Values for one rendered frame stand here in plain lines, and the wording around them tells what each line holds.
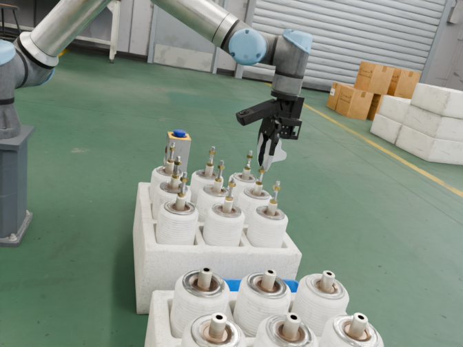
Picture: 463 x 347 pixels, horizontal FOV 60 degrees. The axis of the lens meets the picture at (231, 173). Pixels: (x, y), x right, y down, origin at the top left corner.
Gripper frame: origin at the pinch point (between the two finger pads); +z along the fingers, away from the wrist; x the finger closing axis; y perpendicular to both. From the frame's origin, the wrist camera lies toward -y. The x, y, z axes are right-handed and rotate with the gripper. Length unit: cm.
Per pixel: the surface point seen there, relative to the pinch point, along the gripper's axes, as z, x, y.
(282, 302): 9.6, -44.8, -12.8
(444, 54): -58, 446, 513
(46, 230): 34, 23, -54
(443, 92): -18, 138, 205
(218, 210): 9.0, -10.9, -14.2
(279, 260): 18.3, -19.5, 0.9
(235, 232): 12.8, -15.0, -10.3
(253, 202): 9.9, -3.8, -1.8
